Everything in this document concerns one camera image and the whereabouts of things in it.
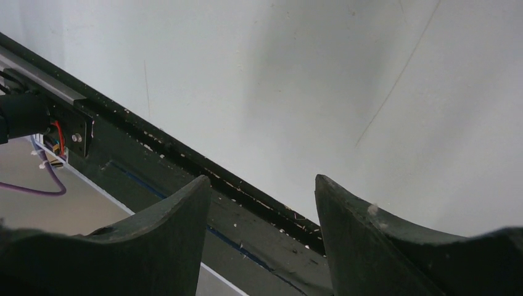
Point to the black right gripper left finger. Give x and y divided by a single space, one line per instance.
156 251

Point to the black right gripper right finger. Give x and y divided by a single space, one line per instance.
373 252

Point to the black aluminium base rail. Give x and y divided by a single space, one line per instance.
252 241

